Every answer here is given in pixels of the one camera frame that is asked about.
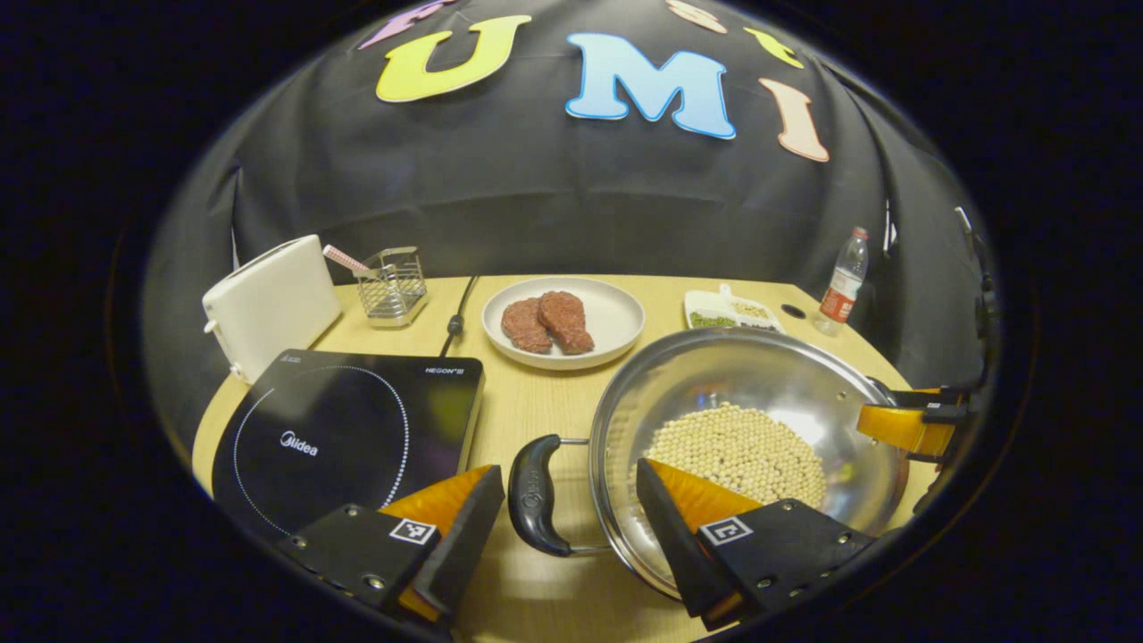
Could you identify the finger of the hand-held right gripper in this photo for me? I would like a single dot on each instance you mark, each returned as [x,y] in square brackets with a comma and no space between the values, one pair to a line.
[906,429]

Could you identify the raw meat patty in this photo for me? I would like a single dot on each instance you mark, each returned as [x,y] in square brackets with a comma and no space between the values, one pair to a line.
[567,320]
[522,326]

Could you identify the white round plate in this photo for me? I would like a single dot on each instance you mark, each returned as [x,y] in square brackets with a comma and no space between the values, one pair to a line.
[616,317]

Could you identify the pile of soybeans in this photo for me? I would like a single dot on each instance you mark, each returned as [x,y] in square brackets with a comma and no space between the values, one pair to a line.
[741,446]

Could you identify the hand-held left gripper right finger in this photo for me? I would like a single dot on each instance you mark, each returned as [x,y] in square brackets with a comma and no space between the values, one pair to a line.
[674,545]

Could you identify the stainless steel pot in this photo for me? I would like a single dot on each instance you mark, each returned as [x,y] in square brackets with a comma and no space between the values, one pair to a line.
[759,375]

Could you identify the black induction cooktop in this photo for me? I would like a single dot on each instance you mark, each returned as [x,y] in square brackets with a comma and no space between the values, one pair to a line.
[339,420]

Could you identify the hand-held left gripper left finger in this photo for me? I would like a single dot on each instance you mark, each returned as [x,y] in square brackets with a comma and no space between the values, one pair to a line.
[464,545]

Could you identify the white toaster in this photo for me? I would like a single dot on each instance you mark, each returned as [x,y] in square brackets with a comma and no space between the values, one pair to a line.
[268,304]

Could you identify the white divided dish with beans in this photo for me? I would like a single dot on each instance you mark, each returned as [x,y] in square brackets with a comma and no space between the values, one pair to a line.
[728,313]

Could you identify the clear plastic water bottle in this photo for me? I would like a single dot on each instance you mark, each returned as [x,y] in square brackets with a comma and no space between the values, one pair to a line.
[842,290]

